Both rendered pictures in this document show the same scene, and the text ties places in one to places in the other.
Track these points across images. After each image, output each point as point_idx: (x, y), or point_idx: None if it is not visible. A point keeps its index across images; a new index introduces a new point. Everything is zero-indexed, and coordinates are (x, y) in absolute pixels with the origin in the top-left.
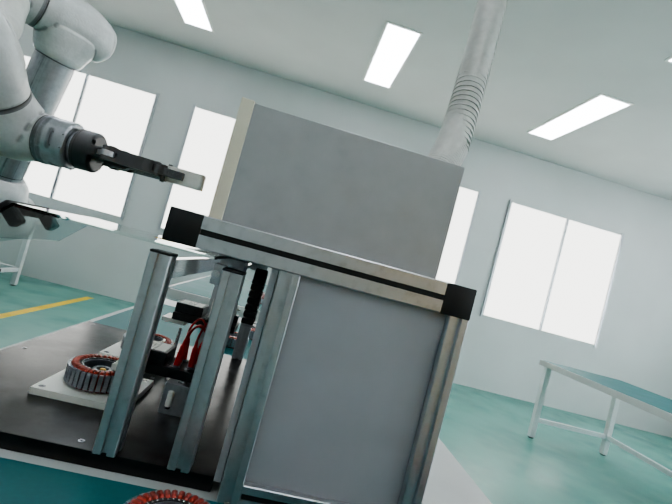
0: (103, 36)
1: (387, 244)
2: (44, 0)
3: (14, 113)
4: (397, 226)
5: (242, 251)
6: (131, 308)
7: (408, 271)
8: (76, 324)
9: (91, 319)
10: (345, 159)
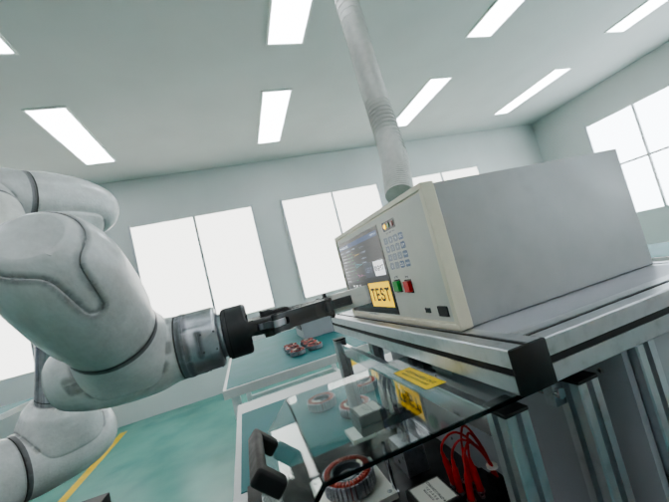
0: (106, 202)
1: (606, 254)
2: (32, 194)
3: (152, 343)
4: (603, 232)
5: (597, 352)
6: (240, 436)
7: (632, 268)
8: (234, 498)
9: (234, 479)
10: (534, 194)
